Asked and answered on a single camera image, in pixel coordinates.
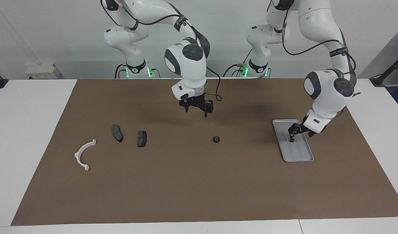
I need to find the silver metal tray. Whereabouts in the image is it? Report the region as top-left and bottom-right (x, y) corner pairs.
(272, 119), (314, 163)

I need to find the rectangular dark brake pad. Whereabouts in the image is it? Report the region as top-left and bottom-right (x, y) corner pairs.
(137, 131), (148, 148)

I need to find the brown table mat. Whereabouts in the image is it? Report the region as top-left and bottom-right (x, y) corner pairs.
(11, 79), (398, 226)

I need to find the angled dark brake pad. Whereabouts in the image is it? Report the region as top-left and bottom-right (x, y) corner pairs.
(111, 124), (123, 143)

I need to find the black angled stand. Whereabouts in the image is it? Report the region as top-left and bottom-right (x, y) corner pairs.
(369, 52), (398, 86)

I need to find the white socket box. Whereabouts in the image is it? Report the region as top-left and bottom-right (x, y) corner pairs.
(25, 63), (61, 79)

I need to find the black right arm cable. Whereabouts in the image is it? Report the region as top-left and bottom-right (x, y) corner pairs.
(101, 0), (223, 102)

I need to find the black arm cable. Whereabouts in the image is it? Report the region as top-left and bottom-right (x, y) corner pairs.
(101, 0), (223, 102)
(282, 16), (357, 95)

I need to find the black left base cable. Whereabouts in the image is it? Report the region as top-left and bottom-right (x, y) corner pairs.
(223, 49), (251, 78)

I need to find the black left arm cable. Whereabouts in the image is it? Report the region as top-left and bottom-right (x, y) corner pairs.
(282, 16), (357, 95)

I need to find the white curved plastic bracket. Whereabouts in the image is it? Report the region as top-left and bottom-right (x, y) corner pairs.
(74, 139), (97, 171)

